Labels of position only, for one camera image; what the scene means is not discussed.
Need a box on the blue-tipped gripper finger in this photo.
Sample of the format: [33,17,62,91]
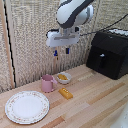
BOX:
[65,46,71,55]
[53,48,59,57]

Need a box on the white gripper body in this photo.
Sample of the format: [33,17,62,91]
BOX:
[45,27,81,48]

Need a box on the pink mug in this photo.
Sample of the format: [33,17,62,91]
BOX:
[40,74,58,93]

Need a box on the orange food in bowl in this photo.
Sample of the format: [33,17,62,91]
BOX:
[57,74,69,81]

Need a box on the small white bowl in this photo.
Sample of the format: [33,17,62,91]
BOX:
[55,72,72,85]

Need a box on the yellow butter block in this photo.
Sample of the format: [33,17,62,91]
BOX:
[58,87,74,100]

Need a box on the black box appliance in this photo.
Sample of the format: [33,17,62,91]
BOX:
[85,28,128,81]

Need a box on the white floral-rimmed plate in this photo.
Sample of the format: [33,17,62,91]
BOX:
[4,90,51,125]

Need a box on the black cable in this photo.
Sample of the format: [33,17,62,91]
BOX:
[79,13,128,37]

